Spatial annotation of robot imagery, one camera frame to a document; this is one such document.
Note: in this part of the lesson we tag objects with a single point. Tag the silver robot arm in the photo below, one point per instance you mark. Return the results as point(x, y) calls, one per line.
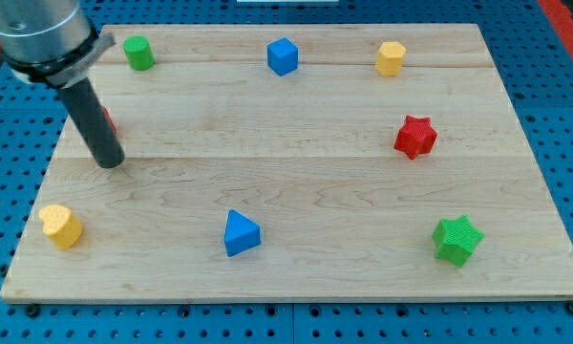
point(50, 41)

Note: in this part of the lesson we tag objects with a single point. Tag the red star block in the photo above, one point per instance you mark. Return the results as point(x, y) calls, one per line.
point(416, 136)

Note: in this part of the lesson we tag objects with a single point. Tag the yellow hexagon block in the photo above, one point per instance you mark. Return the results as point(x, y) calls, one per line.
point(390, 57)

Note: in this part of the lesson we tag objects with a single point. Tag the green star block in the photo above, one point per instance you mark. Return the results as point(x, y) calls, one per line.
point(456, 240)

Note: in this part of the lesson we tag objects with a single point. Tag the wooden board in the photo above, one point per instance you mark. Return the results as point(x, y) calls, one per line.
point(309, 157)

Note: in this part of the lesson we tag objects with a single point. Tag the blue triangle block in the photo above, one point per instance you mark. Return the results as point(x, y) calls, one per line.
point(240, 233)

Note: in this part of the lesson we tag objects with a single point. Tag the blue cube block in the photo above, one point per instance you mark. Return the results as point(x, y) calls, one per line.
point(282, 56)

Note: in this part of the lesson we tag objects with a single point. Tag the red block behind tool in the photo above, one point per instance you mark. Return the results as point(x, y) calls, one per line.
point(109, 120)

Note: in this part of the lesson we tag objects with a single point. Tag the green cylinder block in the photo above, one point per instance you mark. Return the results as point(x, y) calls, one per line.
point(138, 52)

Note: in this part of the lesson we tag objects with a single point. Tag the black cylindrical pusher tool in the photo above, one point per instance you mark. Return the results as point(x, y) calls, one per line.
point(89, 118)

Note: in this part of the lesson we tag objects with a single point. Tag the yellow heart block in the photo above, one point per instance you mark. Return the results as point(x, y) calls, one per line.
point(60, 225)

